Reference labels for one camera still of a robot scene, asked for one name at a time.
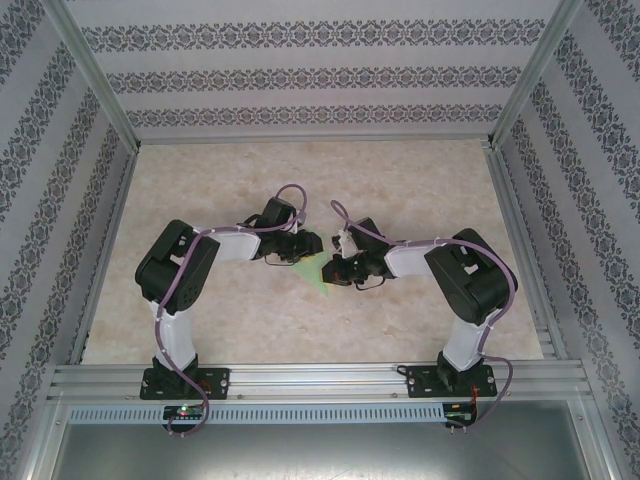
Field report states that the green paper sheet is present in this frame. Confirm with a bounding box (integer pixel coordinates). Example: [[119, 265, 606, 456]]
[[292, 227, 335, 297]]

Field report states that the grey metal sheet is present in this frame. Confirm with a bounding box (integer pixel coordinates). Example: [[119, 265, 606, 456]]
[[49, 424, 601, 480]]

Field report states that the controller board with green light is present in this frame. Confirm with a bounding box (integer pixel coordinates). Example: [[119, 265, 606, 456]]
[[163, 405, 205, 420]]

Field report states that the aluminium mounting rail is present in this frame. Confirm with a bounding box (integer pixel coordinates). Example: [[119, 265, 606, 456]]
[[47, 357, 589, 401]]

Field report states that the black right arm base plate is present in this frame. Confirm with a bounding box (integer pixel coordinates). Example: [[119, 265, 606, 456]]
[[405, 363, 499, 400]]

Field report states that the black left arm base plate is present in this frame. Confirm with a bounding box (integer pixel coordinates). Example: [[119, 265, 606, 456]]
[[139, 367, 232, 402]]

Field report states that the aluminium side rail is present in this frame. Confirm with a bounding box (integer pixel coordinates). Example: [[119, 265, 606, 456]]
[[484, 144, 569, 362], [67, 147, 141, 366]]

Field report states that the slotted grey cable duct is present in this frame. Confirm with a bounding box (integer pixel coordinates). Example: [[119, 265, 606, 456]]
[[67, 402, 446, 424]]

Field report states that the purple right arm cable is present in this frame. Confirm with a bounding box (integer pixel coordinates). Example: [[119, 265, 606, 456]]
[[330, 199, 519, 431]]

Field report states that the aluminium frame post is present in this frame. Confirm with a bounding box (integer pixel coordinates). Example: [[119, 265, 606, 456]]
[[487, 0, 586, 149], [42, 0, 144, 154]]

